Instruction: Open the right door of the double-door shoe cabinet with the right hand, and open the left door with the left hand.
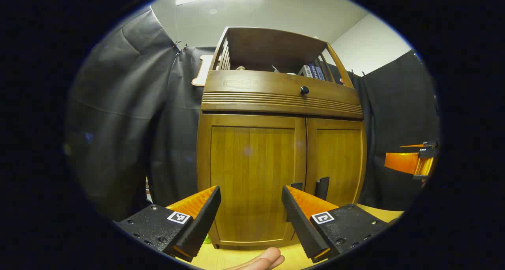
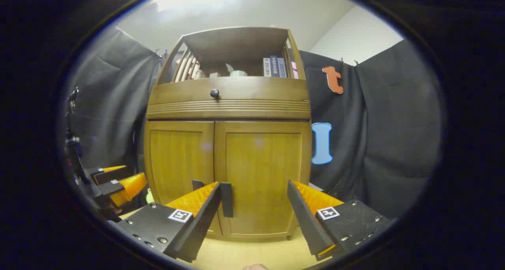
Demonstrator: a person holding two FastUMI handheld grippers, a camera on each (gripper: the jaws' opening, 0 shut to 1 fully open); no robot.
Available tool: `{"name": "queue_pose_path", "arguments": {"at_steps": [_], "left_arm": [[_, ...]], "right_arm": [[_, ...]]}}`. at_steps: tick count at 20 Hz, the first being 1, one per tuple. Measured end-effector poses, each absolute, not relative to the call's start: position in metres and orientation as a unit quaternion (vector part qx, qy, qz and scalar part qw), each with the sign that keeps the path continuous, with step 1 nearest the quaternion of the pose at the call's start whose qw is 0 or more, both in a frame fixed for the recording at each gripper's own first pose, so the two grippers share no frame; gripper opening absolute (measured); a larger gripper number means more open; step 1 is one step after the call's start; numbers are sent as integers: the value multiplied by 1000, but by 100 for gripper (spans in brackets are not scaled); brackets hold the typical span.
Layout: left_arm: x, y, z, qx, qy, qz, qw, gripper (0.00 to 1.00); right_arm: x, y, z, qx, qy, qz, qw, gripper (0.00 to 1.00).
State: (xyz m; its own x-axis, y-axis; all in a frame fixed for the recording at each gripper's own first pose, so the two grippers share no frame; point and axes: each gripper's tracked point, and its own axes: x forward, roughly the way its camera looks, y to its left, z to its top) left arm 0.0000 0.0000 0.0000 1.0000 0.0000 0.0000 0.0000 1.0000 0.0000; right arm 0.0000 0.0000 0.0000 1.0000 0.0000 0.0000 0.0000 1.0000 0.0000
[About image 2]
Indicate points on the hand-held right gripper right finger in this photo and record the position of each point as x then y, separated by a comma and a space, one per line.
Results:
307, 222

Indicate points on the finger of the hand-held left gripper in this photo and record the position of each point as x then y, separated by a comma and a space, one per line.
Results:
110, 176
108, 188

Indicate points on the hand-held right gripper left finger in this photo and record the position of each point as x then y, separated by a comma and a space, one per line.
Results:
199, 230

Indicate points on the wooden double-door shoe cabinet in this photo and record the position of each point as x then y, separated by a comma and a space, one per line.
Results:
229, 113

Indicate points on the wooden cabinet drawer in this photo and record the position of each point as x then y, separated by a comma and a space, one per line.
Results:
256, 90

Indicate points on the black backdrop cloth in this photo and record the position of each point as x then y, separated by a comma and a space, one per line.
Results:
394, 124

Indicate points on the round black drawer knob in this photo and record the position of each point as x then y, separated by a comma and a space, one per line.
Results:
214, 93

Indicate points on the pale figurine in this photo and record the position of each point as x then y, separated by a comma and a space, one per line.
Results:
198, 74

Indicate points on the small beige box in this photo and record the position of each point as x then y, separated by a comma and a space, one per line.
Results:
215, 75

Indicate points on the grey-blue book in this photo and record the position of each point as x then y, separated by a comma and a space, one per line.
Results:
281, 68

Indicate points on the white book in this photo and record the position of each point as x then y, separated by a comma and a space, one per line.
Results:
267, 68

